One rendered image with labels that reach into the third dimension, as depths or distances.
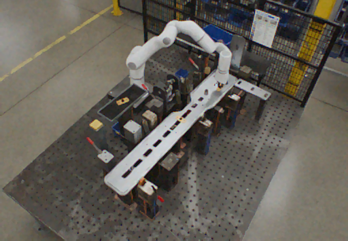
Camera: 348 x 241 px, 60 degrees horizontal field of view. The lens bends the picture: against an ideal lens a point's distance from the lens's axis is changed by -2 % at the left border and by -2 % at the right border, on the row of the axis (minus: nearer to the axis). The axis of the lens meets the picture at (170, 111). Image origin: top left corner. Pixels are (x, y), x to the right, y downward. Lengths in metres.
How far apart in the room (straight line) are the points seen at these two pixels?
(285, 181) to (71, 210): 2.07
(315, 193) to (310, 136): 0.72
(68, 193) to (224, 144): 1.24
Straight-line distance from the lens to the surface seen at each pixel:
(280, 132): 2.72
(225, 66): 2.32
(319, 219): 3.24
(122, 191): 1.94
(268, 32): 2.73
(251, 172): 2.42
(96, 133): 2.06
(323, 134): 3.87
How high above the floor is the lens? 2.70
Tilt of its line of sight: 48 degrees down
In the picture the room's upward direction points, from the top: 1 degrees clockwise
